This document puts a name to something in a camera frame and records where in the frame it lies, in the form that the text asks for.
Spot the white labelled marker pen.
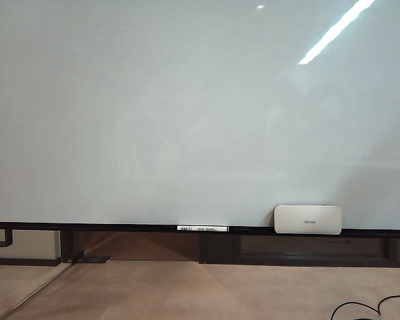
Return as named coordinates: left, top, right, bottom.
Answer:
left=176, top=225, right=229, bottom=233

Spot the white glass whiteboard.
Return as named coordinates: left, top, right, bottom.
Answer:
left=0, top=0, right=400, bottom=231

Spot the black whiteboard ledge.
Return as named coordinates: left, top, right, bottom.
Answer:
left=0, top=220, right=400, bottom=239

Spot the white rounded board eraser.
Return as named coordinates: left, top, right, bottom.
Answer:
left=273, top=204, right=342, bottom=235

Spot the black floor plate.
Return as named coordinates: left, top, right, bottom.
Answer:
left=69, top=255, right=111, bottom=265

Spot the black baseboard strip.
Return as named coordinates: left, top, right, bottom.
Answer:
left=0, top=257, right=62, bottom=267

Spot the metal floor strip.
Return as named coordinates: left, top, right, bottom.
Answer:
left=0, top=263, right=71, bottom=318

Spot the dark low cabinet frame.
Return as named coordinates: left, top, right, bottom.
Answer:
left=198, top=233, right=400, bottom=268

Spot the black wall bracket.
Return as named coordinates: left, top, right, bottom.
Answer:
left=0, top=227, right=13, bottom=247

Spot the black floor cable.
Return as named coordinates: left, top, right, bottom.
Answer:
left=329, top=290, right=400, bottom=320

